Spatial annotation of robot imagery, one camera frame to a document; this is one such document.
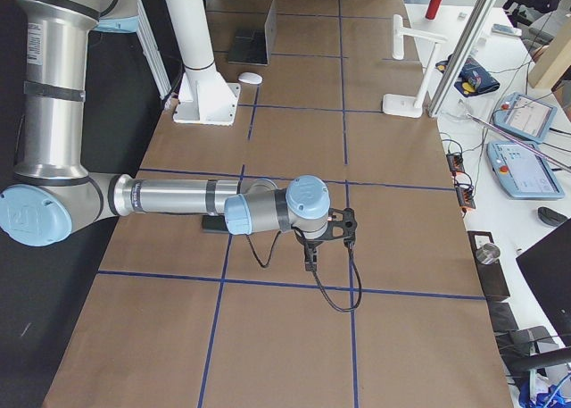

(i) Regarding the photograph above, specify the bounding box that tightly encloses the metal rod tool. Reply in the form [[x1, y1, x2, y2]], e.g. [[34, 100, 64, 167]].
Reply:
[[466, 112, 571, 173]]

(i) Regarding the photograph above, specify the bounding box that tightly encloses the metal cup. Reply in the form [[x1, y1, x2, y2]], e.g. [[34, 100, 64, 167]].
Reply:
[[475, 243, 501, 265]]

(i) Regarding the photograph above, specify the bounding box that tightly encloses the space pattern pencil case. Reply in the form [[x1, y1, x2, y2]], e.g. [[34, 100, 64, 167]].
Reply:
[[454, 57, 501, 97]]

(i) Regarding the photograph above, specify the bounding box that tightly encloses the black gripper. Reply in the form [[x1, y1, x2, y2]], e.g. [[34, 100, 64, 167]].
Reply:
[[297, 207, 358, 272]]

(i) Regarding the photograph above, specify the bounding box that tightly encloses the aluminium frame post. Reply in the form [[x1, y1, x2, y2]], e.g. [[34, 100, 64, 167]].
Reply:
[[427, 0, 496, 118]]

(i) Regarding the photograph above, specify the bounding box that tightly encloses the blue teach pendant far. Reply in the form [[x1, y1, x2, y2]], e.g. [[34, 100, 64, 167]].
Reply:
[[492, 93, 557, 144]]

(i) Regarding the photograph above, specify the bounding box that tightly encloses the black monitor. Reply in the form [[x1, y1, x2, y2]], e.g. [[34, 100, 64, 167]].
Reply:
[[517, 220, 571, 346]]

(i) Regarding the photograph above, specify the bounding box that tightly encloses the black desk mouse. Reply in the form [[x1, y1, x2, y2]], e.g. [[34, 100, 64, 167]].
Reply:
[[537, 206, 568, 228]]

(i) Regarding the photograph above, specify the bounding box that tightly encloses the orange black electronics board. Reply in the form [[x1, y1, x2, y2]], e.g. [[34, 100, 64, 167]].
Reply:
[[446, 152, 476, 215]]

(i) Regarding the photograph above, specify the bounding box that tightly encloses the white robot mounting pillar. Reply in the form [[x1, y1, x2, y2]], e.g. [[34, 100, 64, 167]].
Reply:
[[165, 0, 241, 126]]

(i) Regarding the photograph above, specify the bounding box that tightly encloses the white desk lamp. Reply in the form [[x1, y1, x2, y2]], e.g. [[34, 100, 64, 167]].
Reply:
[[381, 14, 448, 119]]

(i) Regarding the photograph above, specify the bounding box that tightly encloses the grey laptop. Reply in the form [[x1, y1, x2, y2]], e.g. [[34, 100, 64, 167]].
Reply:
[[228, 0, 277, 66]]

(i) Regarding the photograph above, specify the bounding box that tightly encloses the blue teach pendant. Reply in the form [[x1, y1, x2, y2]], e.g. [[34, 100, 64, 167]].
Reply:
[[486, 141, 565, 200], [492, 93, 557, 144]]

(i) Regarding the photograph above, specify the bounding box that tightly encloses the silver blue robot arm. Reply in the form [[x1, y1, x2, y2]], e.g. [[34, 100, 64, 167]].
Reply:
[[1, 0, 357, 273]]

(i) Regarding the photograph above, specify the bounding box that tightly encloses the white computer mouse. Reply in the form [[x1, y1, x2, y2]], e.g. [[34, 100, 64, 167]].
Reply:
[[238, 71, 263, 85]]

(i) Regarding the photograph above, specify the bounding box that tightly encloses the blue teach pendant near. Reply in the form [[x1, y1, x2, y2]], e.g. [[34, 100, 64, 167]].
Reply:
[[486, 141, 565, 200]]

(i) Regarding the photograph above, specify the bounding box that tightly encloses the black mouse pad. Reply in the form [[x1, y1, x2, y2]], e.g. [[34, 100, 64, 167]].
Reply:
[[201, 215, 228, 234]]

